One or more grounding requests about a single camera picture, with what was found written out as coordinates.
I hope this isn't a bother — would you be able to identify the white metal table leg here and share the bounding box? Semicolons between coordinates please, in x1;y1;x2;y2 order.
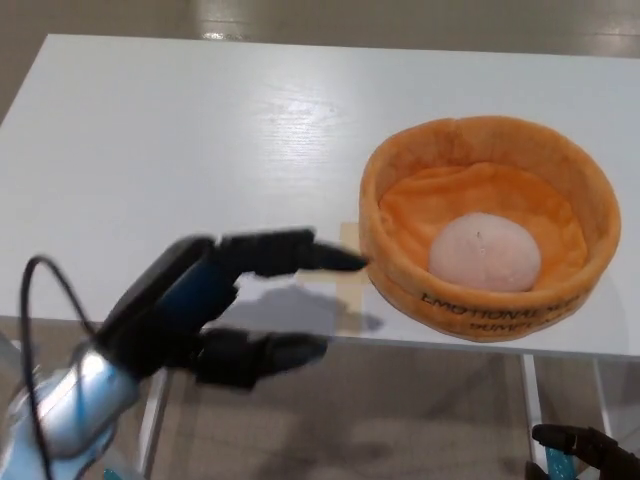
586;356;620;437
133;372;170;480
519;354;547;451

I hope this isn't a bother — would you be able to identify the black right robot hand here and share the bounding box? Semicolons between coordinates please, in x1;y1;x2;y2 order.
524;423;640;480

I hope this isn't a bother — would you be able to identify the beige masking tape strip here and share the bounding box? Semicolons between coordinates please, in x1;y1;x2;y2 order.
334;221;370;334
295;267;375;292

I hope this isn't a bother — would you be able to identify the pink round plush toy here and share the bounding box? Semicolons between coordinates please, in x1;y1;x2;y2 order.
427;211;544;292

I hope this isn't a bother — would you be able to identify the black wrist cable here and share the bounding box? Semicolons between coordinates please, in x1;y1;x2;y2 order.
21;255;102;459

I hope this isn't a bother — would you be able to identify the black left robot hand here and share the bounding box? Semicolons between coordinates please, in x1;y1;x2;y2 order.
96;226;372;392

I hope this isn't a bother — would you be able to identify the orange plush round basket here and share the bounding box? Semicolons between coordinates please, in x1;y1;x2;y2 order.
358;115;623;346

